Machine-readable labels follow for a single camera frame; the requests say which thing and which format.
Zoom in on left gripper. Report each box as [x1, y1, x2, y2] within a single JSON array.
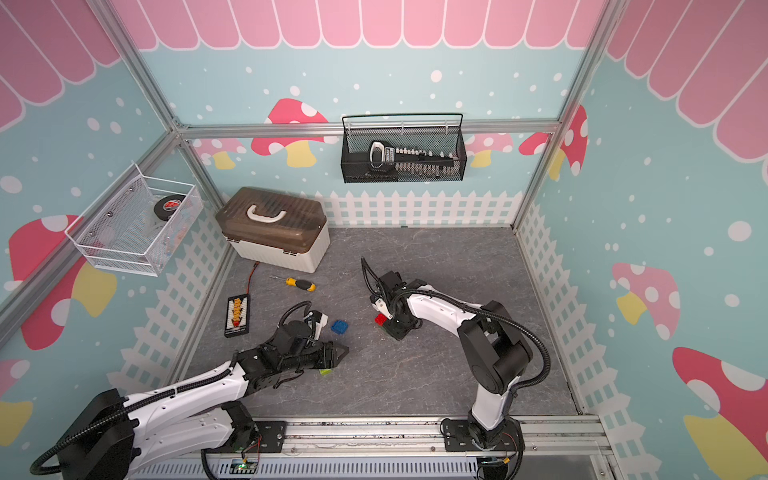
[[281, 341, 350, 374]]

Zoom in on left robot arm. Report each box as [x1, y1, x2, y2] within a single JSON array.
[[29, 310, 349, 479]]

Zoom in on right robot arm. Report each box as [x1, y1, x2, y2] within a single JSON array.
[[361, 261, 552, 451]]

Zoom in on blue lego brick lower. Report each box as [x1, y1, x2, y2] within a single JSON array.
[[331, 320, 349, 335]]

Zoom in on black tray yellow connectors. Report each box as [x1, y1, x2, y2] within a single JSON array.
[[224, 294, 251, 338]]

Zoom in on brown lid storage box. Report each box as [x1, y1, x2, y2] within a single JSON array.
[[215, 187, 330, 273]]

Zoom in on screwdriver bit set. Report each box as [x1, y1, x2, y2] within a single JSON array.
[[368, 141, 462, 180]]

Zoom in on black tape roll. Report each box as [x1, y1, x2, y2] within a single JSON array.
[[153, 194, 186, 222]]

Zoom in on yellow handle screwdriver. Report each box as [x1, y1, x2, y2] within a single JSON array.
[[273, 276, 317, 292]]

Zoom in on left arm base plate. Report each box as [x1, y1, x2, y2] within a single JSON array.
[[216, 420, 288, 454]]

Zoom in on black wire wall basket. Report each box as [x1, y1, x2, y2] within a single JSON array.
[[340, 113, 467, 183]]

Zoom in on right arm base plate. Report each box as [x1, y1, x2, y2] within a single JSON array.
[[439, 417, 525, 454]]

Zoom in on white wire wall basket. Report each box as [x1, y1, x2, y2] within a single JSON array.
[[65, 164, 203, 277]]

